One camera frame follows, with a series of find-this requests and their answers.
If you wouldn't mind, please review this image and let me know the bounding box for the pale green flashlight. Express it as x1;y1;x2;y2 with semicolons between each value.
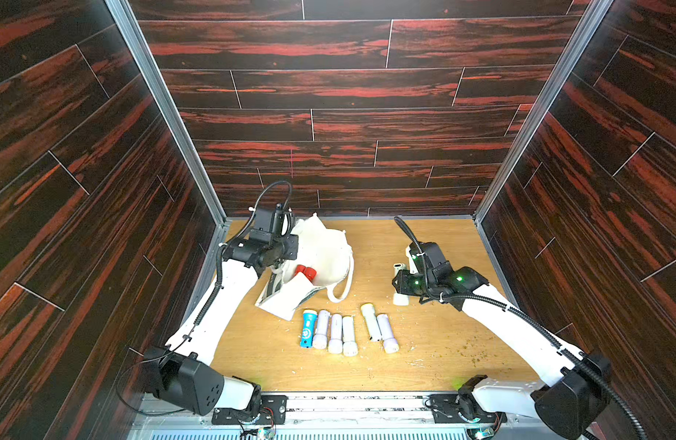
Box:
392;263;409;306

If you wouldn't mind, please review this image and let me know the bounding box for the lavender flashlight right lower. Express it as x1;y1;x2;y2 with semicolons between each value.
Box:
376;313;399;354

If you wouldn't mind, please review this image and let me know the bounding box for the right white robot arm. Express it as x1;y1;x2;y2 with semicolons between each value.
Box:
392;216;648;439

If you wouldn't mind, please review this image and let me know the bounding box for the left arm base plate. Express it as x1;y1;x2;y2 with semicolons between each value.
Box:
211;393;288;425

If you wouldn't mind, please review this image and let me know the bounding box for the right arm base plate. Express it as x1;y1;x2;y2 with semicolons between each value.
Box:
424;393;481;424

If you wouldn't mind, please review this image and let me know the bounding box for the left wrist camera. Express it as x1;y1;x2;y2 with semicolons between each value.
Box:
249;203;295;240

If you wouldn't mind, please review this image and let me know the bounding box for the white floral canvas tote bag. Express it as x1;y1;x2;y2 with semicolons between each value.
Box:
255;214;355;321

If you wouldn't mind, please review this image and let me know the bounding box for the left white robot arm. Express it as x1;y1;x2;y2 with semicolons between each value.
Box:
141;234;299;418

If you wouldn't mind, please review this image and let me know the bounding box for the aluminium front rail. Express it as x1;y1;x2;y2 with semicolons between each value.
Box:
128;392;556;439

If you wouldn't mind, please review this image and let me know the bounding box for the blue flashlight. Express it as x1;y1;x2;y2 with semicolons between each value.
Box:
300;309;318;348

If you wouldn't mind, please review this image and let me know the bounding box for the white flashlight far left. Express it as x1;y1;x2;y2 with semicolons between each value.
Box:
312;310;330;350

